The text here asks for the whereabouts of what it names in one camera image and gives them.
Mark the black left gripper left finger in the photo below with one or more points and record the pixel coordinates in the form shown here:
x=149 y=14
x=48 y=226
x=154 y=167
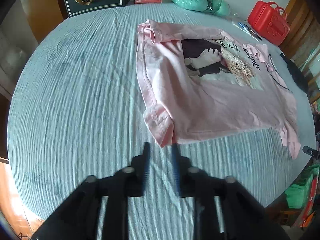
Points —
x=99 y=207

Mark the red plastic case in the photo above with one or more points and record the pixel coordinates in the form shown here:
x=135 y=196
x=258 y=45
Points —
x=269 y=21

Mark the black cloth item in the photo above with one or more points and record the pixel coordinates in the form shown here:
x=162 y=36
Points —
x=296 y=74

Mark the pink printed t-shirt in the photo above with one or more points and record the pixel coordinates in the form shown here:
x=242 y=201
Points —
x=199 y=83

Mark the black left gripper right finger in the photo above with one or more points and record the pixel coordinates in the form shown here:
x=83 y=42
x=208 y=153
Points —
x=223 y=208

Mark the green shopping bag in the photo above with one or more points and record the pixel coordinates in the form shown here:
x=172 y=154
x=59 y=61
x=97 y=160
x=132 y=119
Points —
x=297 y=194

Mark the light blue ribbed bedsheet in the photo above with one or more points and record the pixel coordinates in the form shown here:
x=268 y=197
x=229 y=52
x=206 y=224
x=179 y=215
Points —
x=77 y=110

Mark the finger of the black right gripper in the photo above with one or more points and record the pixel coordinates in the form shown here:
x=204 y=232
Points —
x=315 y=154

